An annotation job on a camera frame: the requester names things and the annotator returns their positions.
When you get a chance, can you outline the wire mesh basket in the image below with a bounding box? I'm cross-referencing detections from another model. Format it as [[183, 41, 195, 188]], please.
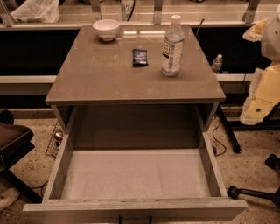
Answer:
[[45, 122, 64, 158]]

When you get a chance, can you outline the white ceramic bowl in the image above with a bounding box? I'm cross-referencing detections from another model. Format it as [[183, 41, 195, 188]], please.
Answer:
[[93, 19, 120, 41]]

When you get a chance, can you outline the dark blue snack packet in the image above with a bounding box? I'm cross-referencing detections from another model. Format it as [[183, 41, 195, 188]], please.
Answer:
[[132, 49, 148, 67]]

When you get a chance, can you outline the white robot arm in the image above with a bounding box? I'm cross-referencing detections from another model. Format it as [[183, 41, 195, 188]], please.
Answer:
[[240, 5, 280, 125]]

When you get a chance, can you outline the open grey top drawer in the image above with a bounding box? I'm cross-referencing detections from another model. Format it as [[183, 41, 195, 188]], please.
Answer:
[[22, 128, 249, 224]]

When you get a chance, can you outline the white plastic bag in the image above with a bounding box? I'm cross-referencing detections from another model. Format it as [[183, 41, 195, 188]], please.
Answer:
[[11, 0, 60, 23]]

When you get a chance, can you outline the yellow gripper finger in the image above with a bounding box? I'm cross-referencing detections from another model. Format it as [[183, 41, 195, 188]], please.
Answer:
[[240, 63, 280, 125], [242, 18, 268, 42]]

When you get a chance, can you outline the clear plastic water bottle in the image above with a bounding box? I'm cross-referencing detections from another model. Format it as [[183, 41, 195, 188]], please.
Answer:
[[161, 15, 185, 77]]

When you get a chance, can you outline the small water bottle in background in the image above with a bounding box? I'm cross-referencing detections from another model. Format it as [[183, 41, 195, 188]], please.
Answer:
[[212, 54, 222, 74]]

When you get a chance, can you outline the black metal stand leg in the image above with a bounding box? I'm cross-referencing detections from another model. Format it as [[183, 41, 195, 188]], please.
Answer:
[[217, 106, 242, 154]]

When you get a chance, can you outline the black floor cable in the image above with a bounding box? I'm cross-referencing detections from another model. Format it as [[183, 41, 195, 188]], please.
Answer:
[[212, 117, 228, 157]]

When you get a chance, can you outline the grey cabinet with glossy top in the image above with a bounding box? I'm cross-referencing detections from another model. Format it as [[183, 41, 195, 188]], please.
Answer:
[[45, 25, 225, 139]]

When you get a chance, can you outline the white cloth on floor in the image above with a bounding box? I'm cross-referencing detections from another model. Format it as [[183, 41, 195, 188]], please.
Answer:
[[0, 187, 20, 211]]

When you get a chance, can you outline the black office chair base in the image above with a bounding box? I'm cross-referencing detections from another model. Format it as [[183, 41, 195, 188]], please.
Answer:
[[227, 153, 280, 209]]

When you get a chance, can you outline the dark chair at left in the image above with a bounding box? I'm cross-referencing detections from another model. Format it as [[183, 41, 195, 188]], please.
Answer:
[[0, 108, 42, 203]]

